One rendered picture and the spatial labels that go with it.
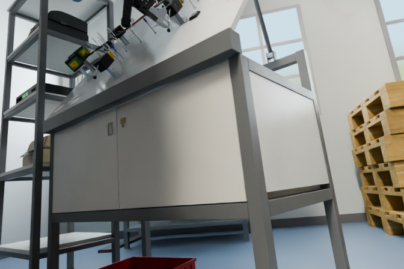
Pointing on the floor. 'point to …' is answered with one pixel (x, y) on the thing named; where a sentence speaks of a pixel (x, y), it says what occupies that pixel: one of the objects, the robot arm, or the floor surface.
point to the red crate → (153, 263)
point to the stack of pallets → (381, 155)
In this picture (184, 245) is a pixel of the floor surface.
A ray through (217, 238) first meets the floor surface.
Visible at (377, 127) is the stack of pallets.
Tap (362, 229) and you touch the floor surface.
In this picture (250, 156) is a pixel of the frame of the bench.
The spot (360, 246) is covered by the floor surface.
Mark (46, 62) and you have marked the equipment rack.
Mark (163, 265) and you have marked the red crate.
